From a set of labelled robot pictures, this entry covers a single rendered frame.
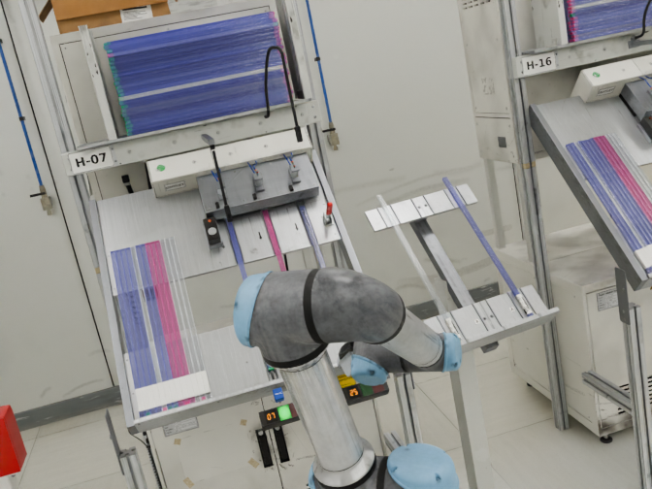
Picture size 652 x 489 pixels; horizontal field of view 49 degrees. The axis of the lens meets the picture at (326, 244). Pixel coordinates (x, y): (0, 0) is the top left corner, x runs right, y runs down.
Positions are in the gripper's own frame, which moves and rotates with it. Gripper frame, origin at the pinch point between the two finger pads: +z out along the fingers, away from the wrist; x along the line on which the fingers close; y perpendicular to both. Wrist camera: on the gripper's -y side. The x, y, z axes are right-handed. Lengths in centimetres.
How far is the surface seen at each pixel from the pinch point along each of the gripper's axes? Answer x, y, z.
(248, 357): -26.7, -12.3, 9.9
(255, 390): -27.3, -2.4, 8.3
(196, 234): -32, -54, 10
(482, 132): 85, -93, 46
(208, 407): -39.8, -2.4, 11.0
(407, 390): 12.5, 5.5, 18.8
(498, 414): 68, -4, 113
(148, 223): -44, -61, 10
